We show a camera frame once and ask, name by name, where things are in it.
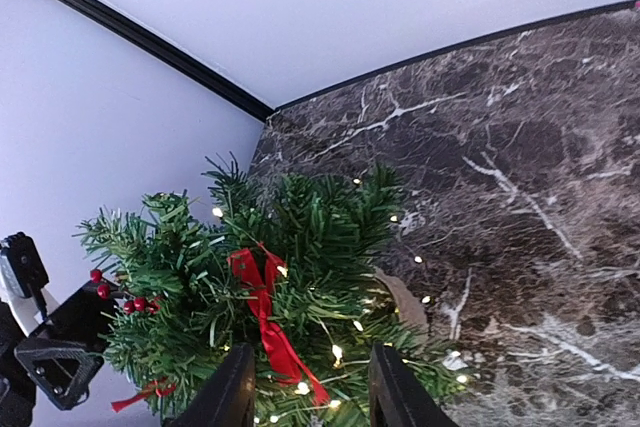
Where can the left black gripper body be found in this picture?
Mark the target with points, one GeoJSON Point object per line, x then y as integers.
{"type": "Point", "coordinates": [83, 318]}

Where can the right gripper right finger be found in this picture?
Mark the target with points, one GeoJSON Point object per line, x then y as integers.
{"type": "Point", "coordinates": [396, 397]}

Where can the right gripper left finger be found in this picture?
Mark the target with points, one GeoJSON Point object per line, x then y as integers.
{"type": "Point", "coordinates": [227, 399]}

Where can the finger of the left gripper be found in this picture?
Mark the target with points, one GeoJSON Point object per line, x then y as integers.
{"type": "Point", "coordinates": [63, 370]}

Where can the red berry sprig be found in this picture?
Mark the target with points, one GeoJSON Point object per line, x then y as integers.
{"type": "Point", "coordinates": [107, 290]}

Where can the red bow ornament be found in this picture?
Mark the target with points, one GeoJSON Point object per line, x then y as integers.
{"type": "Point", "coordinates": [158, 388]}

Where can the small green christmas tree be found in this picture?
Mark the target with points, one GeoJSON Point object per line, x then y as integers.
{"type": "Point", "coordinates": [288, 269]}

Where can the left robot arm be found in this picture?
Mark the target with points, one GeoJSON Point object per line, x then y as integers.
{"type": "Point", "coordinates": [18, 390]}

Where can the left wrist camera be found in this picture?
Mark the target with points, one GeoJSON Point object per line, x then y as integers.
{"type": "Point", "coordinates": [23, 283]}

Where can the left black frame post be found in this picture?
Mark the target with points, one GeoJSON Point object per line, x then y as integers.
{"type": "Point", "coordinates": [170, 55]}

